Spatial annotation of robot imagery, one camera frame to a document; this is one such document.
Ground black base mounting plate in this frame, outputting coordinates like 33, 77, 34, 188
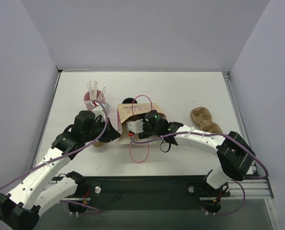
70, 175, 230, 211

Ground brown pulp cup carrier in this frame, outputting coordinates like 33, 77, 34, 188
190, 107, 222, 133

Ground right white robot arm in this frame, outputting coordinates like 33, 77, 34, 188
142, 110, 255, 196

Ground white wrapped straws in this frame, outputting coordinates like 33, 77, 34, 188
84, 80, 107, 105

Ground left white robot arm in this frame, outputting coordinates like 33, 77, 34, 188
0, 108, 120, 230

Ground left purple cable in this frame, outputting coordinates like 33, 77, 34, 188
0, 100, 109, 215

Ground stack of black lids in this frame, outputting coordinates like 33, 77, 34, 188
122, 98, 137, 104

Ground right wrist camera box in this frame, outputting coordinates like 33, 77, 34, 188
126, 119, 143, 138

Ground pink and cream paper bag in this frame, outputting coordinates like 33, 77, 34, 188
116, 95, 167, 164

